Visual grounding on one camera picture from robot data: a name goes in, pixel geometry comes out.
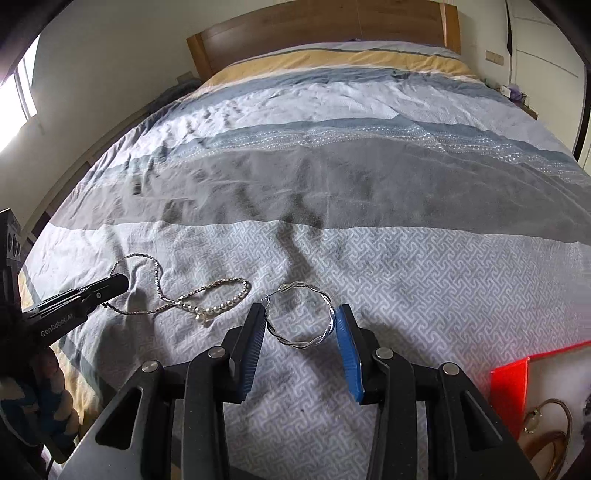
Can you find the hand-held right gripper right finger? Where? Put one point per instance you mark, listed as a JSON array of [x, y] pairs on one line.
[[351, 355]]

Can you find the red jewelry box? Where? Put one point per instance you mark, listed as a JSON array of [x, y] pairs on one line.
[[508, 383]]

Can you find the white wardrobe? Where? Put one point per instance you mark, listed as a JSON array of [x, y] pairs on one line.
[[545, 46]]

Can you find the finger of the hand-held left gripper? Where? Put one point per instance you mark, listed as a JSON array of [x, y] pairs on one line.
[[101, 287]]

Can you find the beige wall switch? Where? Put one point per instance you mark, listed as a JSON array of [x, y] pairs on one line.
[[494, 57]]

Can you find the silver twisted hoop earring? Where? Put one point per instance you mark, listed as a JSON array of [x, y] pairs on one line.
[[295, 345]]

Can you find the small purple container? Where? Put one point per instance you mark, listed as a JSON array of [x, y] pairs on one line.
[[512, 92]]

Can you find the amber bangle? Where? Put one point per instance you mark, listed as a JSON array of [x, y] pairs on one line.
[[554, 436]]

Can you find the silver bangle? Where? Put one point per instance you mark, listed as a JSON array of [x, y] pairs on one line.
[[561, 404]]

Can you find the wooden headboard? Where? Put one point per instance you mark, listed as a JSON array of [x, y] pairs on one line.
[[323, 23]]

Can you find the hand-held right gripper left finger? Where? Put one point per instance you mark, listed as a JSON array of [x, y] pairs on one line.
[[251, 350]]

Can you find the grey wall switch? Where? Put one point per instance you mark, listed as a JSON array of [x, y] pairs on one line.
[[185, 77]]

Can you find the window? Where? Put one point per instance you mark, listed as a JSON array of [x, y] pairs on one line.
[[18, 106]]

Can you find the striped quilt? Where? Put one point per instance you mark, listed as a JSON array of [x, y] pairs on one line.
[[369, 230]]

